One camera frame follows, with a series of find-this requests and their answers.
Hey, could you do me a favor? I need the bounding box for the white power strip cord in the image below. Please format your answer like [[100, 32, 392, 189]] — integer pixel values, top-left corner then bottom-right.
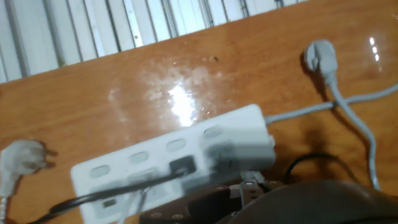
[[264, 39, 398, 191]]

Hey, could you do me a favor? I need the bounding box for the black lamp cord with plug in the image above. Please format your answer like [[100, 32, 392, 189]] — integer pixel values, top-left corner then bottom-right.
[[27, 155, 197, 224]]

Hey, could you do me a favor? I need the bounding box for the white power strip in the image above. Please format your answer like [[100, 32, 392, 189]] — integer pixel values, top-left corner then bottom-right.
[[70, 104, 277, 221]]

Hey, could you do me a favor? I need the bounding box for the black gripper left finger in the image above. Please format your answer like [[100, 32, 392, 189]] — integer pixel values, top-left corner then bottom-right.
[[139, 170, 283, 224]]

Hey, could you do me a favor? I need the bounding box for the braided cord with white plug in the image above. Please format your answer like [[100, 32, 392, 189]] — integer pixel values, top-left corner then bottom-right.
[[0, 139, 57, 224]]

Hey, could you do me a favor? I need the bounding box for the thin black cord with switch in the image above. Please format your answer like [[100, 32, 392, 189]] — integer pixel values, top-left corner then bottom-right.
[[284, 152, 360, 185]]

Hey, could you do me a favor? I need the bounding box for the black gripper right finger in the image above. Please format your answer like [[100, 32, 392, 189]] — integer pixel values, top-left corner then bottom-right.
[[214, 179, 398, 224]]

